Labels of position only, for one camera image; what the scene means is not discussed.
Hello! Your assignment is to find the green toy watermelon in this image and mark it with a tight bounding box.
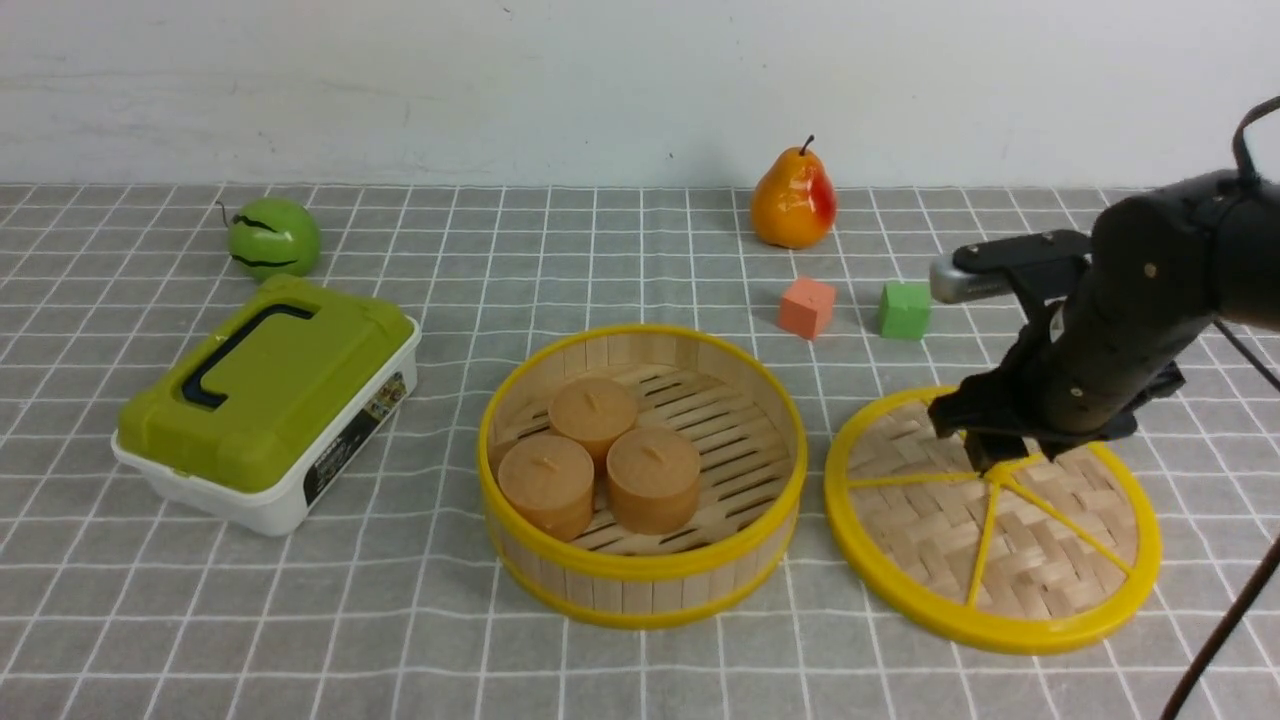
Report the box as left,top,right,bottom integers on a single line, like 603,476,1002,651
216,196,321,282

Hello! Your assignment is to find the brown cake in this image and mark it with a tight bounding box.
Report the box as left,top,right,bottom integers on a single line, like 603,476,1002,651
548,377,639,470
497,434,596,542
605,427,701,536

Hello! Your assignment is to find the black cable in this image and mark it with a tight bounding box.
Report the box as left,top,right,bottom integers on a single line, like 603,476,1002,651
1160,96,1280,720

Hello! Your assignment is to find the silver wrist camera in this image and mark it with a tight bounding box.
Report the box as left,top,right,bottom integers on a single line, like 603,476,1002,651
929,231,1094,305

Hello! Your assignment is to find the yellow bamboo steamer basket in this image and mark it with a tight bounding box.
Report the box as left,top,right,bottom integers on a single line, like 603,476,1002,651
476,324,810,629

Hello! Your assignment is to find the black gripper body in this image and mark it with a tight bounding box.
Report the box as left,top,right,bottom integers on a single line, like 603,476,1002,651
928,290,1213,460

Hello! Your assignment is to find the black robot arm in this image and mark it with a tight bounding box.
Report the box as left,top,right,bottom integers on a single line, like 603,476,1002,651
928,170,1279,473

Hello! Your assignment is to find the brown cake left front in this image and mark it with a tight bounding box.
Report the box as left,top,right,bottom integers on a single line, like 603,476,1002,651
497,434,596,542

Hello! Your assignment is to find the brown cake back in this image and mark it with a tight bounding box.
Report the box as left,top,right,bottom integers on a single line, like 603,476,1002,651
548,377,639,470

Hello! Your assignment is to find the brown cake right front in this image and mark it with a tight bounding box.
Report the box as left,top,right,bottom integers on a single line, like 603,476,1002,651
605,427,701,536

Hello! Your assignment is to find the green lidded white box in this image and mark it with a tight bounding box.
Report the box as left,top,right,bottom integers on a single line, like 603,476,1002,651
111,275,421,537

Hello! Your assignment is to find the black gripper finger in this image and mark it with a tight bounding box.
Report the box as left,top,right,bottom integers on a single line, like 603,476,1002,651
963,429,1043,475

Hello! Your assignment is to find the yellow woven steamer lid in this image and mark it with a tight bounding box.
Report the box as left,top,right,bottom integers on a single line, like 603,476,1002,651
823,387,1164,655

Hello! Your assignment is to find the green foam cube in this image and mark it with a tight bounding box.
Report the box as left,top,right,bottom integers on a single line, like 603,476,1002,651
877,281,932,341

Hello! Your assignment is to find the orange toy pear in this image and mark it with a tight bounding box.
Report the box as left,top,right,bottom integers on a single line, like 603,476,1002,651
749,135,838,251

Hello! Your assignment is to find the orange foam cube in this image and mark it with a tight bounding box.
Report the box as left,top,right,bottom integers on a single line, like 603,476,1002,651
776,275,837,342

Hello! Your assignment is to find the grey checked tablecloth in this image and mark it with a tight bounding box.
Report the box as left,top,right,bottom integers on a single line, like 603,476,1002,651
1,184,1277,719

